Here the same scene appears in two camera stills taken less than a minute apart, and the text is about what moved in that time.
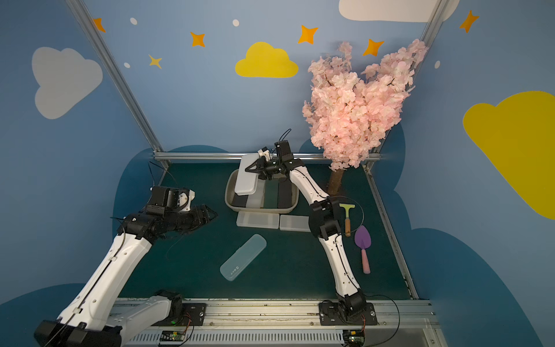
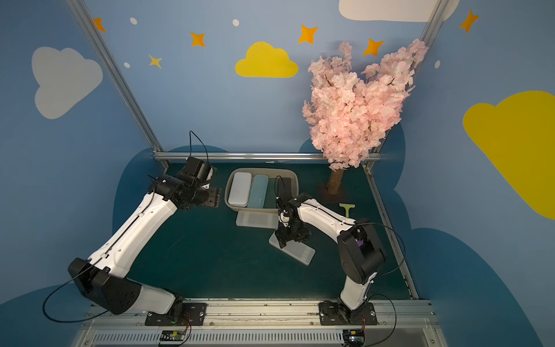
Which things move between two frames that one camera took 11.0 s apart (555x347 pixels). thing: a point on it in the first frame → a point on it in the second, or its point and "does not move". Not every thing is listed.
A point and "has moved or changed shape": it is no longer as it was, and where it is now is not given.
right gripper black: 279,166 → 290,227
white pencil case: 246,181 → 240,189
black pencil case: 285,199 does not move
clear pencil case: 268,220 does not move
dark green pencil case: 271,195 does not move
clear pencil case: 296,223 has moved or changed shape
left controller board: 172,335 does not move
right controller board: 353,337 does not move
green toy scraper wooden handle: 347,220 does not move
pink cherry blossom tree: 350,118 does not move
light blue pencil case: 243,256 → 258,191
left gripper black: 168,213 → 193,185
